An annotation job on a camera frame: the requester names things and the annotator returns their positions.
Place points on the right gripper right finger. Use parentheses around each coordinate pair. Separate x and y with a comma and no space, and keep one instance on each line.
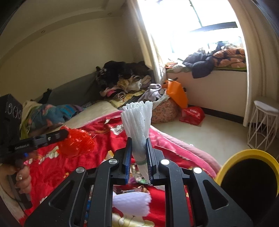
(153,159)

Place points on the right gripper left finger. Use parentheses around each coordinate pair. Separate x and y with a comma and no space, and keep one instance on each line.
(121,173)

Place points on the white foam net sleeve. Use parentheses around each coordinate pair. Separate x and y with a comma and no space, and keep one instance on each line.
(136,121)

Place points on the red mesh foam net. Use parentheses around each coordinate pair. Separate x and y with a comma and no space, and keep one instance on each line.
(79,142)

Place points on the yellow rimmed black trash bin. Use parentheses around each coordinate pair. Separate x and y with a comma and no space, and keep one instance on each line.
(250,169)

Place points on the person's left hand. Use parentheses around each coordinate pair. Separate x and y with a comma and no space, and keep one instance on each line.
(23,179)

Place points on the blue floral pillow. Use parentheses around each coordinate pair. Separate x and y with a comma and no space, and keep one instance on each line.
(39,118)

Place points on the red floral quilt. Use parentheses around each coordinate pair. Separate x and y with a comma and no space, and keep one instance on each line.
(51,166)

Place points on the floral fabric basket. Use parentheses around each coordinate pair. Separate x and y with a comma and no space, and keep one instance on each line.
(165,112)

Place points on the red plastic bag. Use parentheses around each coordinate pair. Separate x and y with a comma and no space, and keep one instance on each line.
(193,115)

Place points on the lilac garment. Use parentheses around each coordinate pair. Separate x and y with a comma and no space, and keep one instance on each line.
(153,93)

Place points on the orange plastic bag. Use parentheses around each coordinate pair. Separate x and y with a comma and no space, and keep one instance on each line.
(175,91)

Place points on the pile of clothes on bed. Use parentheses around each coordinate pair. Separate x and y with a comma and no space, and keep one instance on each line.
(116,79)

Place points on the cream window curtain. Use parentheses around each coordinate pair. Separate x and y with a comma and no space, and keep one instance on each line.
(141,17)

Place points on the dark blue jacket on sill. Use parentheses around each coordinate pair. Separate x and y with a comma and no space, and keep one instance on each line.
(201,64)

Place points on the orange patterned blanket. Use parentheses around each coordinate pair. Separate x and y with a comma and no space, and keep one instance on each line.
(232,58)

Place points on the white wire frame stool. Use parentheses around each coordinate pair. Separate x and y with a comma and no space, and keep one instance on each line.
(263,125)

